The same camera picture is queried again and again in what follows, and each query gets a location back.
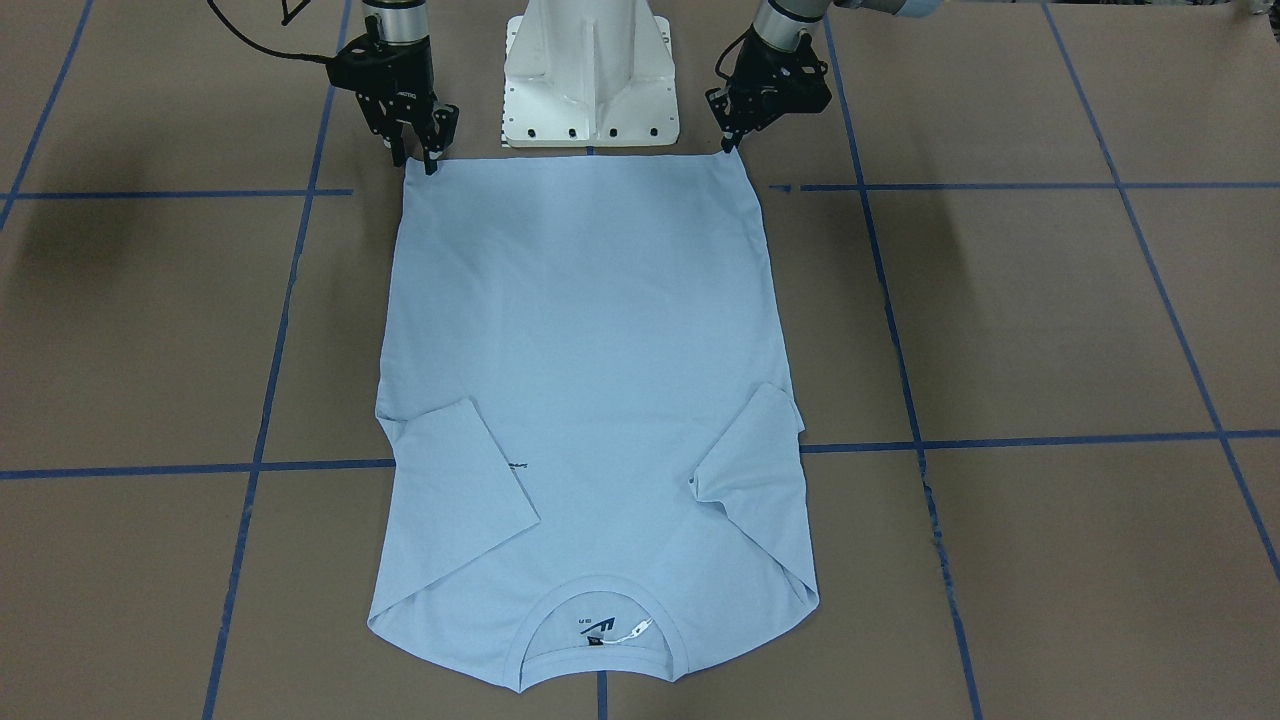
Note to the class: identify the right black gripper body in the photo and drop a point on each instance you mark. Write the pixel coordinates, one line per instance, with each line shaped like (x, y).
(404, 88)

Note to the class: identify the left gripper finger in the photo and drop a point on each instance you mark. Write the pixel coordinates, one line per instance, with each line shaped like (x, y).
(733, 134)

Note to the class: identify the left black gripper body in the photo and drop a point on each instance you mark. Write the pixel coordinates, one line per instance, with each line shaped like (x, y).
(752, 82)

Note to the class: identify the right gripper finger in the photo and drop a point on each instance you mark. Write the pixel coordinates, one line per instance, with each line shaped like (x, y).
(436, 134)
(394, 140)

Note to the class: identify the light blue t-shirt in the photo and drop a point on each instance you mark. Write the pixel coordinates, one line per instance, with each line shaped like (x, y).
(585, 385)

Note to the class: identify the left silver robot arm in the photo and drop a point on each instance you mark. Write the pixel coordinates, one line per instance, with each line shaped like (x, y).
(780, 23)

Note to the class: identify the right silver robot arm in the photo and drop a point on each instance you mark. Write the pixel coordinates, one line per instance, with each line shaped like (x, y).
(398, 23)

